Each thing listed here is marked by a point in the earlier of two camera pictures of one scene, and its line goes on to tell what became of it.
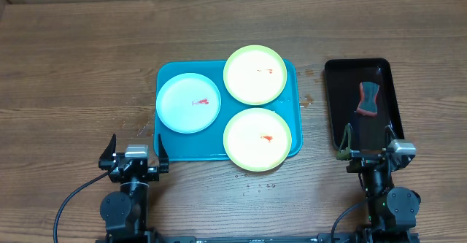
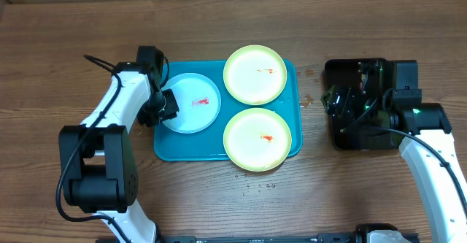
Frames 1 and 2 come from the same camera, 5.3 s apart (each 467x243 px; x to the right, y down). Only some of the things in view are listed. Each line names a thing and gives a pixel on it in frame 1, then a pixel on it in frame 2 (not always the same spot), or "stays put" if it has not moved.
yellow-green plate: x=257 y=139 stays put
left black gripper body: x=152 y=174 to x=163 y=106
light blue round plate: x=188 y=103 stays put
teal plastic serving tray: x=209 y=144 stays put
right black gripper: x=362 y=158 to x=349 y=95
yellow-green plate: x=255 y=74 stays put
